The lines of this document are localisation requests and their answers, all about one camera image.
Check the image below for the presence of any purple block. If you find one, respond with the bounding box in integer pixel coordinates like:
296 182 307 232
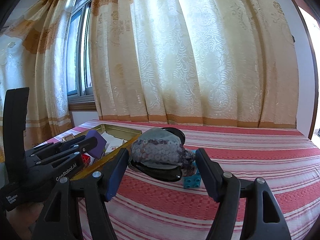
82 130 107 159

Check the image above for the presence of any blue toy brick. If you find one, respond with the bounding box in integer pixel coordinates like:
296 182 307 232
181 150 201 189

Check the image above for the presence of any grey patterned pouch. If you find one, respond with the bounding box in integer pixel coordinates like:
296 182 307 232
129 127 197 182

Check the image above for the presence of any rose gold mirror compact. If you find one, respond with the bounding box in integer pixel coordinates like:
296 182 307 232
62 134 74 141

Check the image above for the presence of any red toy brick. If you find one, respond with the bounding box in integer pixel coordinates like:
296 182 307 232
81 153 95 167

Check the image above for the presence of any person's left hand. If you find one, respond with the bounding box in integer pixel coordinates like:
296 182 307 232
7 203 43 239

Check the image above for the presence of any gold metal tray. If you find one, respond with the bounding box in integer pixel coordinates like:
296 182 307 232
72 124 142 180

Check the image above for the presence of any red striped bedspread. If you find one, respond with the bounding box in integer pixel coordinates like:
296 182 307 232
35 119 320 240

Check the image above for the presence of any left side curtain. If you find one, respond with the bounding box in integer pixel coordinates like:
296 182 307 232
1 0 75 150

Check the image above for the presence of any cream patterned curtain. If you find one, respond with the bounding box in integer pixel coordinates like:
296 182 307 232
89 0 299 128

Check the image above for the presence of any window with frame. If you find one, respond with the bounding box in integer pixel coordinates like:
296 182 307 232
65 0 96 111

